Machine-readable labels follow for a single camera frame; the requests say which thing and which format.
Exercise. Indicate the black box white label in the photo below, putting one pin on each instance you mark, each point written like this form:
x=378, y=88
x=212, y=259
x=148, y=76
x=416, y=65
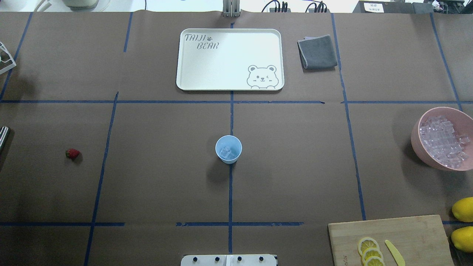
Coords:
x=392, y=7

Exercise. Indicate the yellow plastic knife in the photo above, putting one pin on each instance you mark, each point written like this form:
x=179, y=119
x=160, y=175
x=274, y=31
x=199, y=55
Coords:
x=395, y=253

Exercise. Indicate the pile of ice cubes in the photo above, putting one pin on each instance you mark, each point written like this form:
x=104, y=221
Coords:
x=443, y=142

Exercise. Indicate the aluminium frame post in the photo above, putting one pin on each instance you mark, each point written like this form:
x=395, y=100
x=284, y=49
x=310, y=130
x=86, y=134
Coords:
x=231, y=8

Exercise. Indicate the white cup rack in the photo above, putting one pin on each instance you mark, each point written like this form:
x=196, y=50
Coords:
x=7, y=61

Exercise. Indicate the lemon slice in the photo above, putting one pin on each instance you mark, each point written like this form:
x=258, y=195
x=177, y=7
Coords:
x=371, y=252
x=367, y=243
x=374, y=261

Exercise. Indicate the grey folded cloth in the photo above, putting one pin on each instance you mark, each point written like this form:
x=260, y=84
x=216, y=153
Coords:
x=317, y=53

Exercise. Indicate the pink bowl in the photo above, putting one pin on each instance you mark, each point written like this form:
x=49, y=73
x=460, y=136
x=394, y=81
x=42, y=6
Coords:
x=462, y=124

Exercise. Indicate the red strawberry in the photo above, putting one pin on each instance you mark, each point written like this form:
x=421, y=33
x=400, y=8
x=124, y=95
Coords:
x=72, y=154

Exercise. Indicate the cream bear serving tray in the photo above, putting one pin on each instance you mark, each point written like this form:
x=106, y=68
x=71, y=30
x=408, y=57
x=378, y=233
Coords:
x=230, y=59

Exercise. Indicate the light blue plastic cup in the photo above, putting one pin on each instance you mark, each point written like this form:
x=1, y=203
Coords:
x=230, y=141

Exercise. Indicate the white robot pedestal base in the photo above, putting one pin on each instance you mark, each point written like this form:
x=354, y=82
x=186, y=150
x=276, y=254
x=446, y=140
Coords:
x=230, y=260

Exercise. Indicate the bamboo cutting board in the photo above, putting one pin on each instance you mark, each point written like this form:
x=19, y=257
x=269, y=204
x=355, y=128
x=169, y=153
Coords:
x=421, y=240

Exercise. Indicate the whole yellow lemon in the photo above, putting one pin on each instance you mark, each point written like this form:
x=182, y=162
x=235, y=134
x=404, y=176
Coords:
x=462, y=239
x=462, y=210

